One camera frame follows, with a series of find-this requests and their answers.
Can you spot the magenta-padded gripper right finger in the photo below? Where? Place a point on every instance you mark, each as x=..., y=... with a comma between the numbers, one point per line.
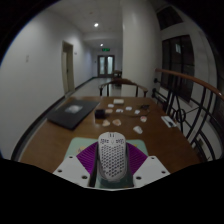
x=151, y=170

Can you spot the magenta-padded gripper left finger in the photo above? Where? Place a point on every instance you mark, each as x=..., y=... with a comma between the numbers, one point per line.
x=70, y=170

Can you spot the white perforated computer mouse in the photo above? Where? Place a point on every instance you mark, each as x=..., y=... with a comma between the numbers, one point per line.
x=111, y=156

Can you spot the light green printed mouse pad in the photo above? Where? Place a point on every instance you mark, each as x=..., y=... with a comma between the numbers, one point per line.
x=78, y=145

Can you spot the black pen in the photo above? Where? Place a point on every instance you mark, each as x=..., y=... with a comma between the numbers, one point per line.
x=170, y=123

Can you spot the small pinkish white object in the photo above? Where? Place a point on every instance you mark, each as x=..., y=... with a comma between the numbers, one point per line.
x=143, y=118

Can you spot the black laptop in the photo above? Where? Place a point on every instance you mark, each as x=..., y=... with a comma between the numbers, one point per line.
x=71, y=111

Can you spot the small beige object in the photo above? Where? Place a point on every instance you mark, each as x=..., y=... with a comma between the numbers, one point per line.
x=106, y=123
x=117, y=122

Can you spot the small white packet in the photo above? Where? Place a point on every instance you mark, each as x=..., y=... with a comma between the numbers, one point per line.
x=109, y=111
x=119, y=110
x=128, y=108
x=110, y=105
x=137, y=112

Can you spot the small black box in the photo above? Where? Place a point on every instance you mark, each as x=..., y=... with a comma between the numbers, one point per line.
x=99, y=114

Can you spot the flat white box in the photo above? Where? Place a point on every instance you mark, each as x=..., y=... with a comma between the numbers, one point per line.
x=118, y=101

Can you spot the black railing with wooden handrail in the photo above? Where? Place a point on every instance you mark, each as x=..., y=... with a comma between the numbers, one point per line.
x=196, y=100

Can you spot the wooden armchair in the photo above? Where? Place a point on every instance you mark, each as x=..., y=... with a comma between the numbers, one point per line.
x=123, y=82

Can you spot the beige side door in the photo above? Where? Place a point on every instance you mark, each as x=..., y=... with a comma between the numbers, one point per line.
x=68, y=68

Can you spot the dark framed window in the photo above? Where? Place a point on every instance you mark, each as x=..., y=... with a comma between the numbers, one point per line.
x=178, y=66

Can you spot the glazed double door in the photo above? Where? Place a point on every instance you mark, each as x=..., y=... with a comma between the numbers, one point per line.
x=106, y=66

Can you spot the green exit sign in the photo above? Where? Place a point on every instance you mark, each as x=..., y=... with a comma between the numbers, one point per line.
x=106, y=49

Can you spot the round ceiling light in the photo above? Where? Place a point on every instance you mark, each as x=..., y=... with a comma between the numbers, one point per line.
x=96, y=24
x=101, y=44

